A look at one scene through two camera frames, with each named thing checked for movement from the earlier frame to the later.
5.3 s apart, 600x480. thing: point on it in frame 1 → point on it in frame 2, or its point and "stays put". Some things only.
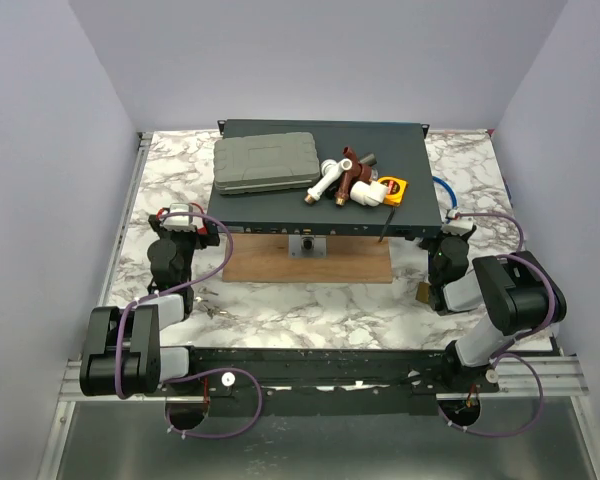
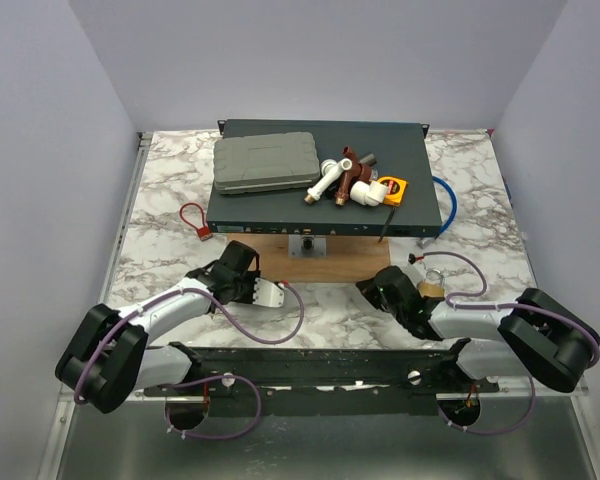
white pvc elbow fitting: [371, 195] stays put
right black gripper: [465, 238] → [371, 288]
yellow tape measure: [395, 190] stays put
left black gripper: [202, 241] → [251, 276]
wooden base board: [265, 258] stays put
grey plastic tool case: [265, 162] stays put
